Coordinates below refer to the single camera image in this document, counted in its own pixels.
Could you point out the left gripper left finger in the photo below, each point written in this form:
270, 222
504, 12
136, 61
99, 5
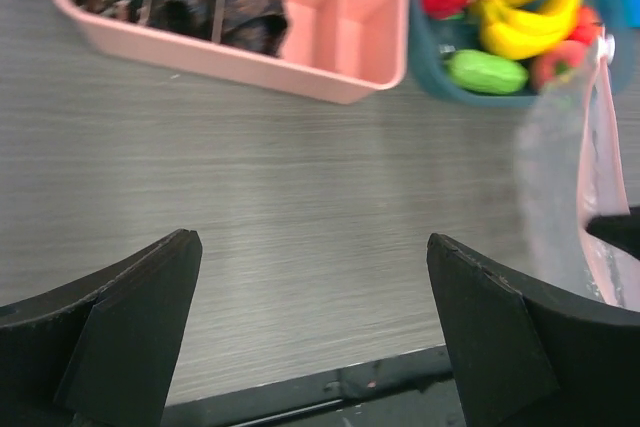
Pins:
101, 350

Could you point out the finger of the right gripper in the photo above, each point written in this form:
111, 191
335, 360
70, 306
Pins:
621, 230

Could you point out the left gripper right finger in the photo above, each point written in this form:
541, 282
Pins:
526, 353

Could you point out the clear pink zip top bag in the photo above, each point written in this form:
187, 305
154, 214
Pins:
568, 168

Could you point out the yellow banana bunch toy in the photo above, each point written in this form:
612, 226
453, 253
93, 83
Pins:
518, 34

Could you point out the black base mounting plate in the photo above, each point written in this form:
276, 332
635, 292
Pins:
411, 389

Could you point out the pink peach toy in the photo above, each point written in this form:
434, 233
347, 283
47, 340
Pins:
560, 59

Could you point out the red strawberry toy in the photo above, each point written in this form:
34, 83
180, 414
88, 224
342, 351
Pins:
589, 26

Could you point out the green cucumber toy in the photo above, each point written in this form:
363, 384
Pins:
484, 73

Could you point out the pink divided organizer box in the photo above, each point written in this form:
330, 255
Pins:
338, 51

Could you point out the dark rolled sock right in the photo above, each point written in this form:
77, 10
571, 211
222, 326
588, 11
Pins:
258, 26

